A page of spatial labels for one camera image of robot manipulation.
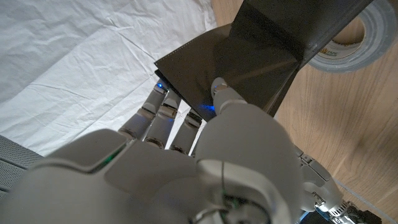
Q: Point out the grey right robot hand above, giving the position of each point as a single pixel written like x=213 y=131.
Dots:
x=155 y=186

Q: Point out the grey duct tape roll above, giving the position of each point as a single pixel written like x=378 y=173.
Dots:
x=376 y=37

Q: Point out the white backdrop cloth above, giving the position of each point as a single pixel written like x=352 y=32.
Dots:
x=77 y=62

